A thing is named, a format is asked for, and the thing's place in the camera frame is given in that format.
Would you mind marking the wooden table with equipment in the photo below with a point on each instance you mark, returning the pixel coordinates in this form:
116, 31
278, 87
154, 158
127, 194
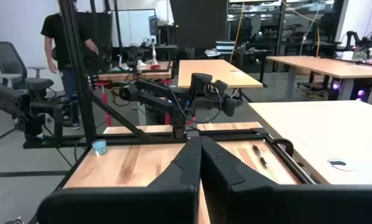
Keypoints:
133, 74

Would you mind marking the white whiteboard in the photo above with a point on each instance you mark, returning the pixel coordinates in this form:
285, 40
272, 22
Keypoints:
133, 28

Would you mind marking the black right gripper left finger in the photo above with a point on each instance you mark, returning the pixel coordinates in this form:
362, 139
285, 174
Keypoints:
173, 202

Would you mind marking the red stool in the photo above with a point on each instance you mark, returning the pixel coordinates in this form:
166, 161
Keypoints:
105, 99

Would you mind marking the striped blue white box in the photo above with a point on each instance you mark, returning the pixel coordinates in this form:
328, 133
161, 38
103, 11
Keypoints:
225, 47

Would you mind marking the empty wooden table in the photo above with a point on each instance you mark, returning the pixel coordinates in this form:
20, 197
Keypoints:
217, 73

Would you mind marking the idle black robot arm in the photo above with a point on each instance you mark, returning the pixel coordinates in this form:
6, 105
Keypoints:
33, 109

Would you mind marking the long wooden table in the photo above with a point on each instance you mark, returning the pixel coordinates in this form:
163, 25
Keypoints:
323, 67

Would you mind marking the black pen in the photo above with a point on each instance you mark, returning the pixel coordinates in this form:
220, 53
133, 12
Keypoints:
260, 156

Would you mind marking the computer with purple lights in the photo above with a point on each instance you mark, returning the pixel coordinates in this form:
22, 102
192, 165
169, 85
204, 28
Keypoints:
360, 91

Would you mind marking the grey office chair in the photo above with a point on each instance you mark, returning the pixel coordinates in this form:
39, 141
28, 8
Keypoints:
5, 59

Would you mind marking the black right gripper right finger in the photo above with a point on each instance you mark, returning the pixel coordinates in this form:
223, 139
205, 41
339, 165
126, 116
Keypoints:
235, 199

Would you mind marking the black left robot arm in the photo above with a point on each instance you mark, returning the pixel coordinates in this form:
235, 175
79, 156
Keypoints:
155, 96

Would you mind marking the person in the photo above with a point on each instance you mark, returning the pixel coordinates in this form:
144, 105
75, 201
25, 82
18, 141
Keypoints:
50, 28

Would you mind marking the dark partition panel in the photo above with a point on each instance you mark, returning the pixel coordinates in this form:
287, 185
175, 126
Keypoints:
198, 21

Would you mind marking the light wood desk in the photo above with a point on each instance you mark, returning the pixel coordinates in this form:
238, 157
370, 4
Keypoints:
313, 130

